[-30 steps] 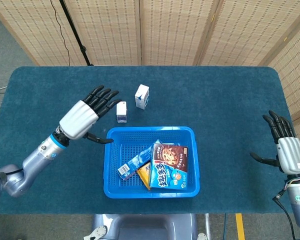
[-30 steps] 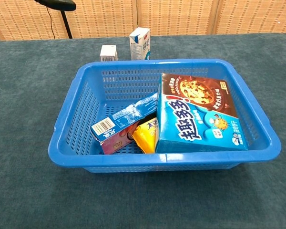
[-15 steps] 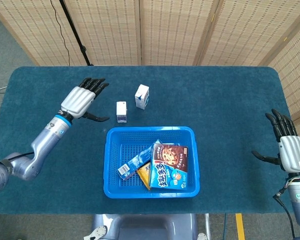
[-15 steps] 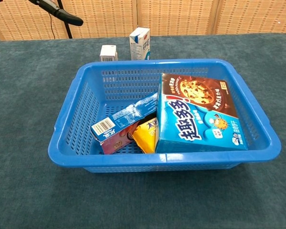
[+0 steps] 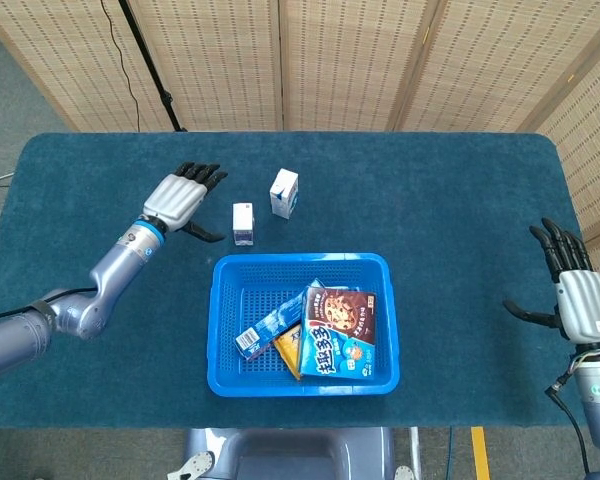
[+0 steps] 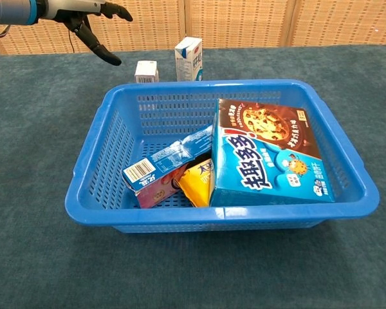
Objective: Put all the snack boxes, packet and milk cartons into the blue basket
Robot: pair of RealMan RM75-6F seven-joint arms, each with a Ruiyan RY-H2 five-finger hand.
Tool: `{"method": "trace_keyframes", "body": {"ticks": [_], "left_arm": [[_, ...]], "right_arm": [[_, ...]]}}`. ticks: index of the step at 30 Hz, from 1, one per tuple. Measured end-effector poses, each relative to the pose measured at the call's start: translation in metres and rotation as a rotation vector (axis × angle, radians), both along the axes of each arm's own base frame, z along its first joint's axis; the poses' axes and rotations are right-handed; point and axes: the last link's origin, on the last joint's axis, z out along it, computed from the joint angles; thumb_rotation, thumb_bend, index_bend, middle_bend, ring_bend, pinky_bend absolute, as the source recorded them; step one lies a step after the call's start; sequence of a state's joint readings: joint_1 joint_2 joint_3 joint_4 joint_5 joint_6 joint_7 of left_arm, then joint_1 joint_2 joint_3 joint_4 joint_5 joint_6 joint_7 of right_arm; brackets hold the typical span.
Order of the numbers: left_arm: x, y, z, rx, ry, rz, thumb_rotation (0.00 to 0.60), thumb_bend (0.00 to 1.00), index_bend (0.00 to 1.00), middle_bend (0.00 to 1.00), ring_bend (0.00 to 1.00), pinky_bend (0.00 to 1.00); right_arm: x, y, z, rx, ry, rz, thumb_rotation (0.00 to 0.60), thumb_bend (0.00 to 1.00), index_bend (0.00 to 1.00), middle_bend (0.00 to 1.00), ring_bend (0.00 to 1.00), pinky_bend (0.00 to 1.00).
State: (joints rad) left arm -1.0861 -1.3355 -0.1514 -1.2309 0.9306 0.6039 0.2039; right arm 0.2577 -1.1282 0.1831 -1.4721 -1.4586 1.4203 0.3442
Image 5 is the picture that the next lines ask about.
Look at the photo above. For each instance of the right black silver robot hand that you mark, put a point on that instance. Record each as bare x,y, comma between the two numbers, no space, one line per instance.
582,300

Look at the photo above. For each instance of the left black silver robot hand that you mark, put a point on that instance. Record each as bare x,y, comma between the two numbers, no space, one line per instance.
175,200

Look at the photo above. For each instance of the small white purple milk carton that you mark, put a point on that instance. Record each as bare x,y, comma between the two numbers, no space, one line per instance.
242,217

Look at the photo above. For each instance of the tall white blue milk carton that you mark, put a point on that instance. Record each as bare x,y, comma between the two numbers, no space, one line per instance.
282,197

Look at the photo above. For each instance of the long blue snack box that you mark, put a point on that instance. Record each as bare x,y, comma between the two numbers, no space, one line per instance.
265,327

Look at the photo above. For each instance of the yellow snack package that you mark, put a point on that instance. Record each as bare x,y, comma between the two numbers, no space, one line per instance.
286,350

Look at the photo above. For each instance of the large blue cookie box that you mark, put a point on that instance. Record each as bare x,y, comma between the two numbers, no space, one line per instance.
330,350

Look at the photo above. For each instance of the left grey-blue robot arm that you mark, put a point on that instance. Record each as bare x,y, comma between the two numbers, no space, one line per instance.
110,265

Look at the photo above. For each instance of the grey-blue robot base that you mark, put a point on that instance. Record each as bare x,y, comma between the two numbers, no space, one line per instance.
280,450

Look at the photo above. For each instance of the blue perforated plastic basket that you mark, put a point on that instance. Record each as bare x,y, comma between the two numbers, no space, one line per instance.
300,389

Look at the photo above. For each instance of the black tripod stand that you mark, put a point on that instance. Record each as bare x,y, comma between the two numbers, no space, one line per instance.
150,67

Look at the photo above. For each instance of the teal table cloth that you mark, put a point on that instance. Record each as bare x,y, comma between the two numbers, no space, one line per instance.
455,200

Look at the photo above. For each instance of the yellow floor tape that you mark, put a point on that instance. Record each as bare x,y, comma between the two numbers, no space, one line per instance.
480,450

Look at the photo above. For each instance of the grey metal table leg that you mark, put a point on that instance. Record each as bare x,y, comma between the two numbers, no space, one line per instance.
416,450

